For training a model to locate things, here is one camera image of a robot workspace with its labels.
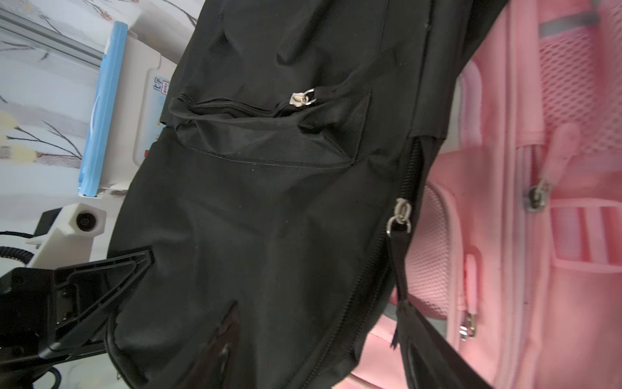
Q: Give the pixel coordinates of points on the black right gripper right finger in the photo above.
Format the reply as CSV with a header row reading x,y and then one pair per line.
x,y
429,361

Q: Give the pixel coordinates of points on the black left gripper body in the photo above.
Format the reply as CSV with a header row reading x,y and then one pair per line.
x,y
26,319

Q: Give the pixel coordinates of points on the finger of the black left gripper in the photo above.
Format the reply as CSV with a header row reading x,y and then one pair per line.
x,y
80,300

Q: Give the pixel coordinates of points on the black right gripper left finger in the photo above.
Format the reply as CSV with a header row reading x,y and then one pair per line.
x,y
213,365

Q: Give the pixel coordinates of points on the pink school backpack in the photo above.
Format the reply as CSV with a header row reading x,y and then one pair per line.
x,y
516,259

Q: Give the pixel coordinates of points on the black fabric backpack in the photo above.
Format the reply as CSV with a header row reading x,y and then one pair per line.
x,y
289,178

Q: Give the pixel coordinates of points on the blue lidded storage box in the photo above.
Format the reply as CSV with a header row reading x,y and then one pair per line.
x,y
131,91

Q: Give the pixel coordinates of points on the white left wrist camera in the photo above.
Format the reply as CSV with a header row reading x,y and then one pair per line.
x,y
64,236

